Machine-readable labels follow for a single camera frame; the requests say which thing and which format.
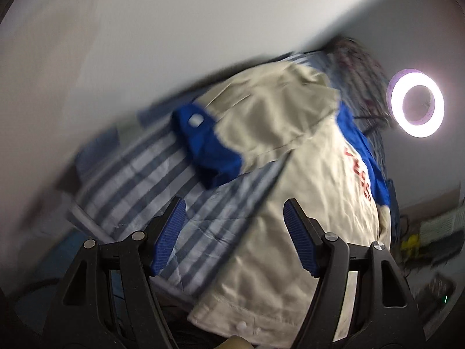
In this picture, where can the ring light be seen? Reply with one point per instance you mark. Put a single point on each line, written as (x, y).
(416, 103)

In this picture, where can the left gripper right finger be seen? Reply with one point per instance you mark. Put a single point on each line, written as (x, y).
(384, 313)

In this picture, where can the striped blue white quilt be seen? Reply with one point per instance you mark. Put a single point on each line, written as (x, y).
(139, 183)

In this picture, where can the folded floral blanket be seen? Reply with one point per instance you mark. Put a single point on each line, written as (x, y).
(363, 77)

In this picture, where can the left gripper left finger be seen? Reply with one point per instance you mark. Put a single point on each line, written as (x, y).
(82, 313)

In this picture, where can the yellow box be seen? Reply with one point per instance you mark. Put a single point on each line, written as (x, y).
(409, 248)

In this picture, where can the beige and blue jacket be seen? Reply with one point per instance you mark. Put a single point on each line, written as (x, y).
(288, 111)

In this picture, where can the black tripod stand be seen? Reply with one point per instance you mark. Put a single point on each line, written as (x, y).
(376, 121)

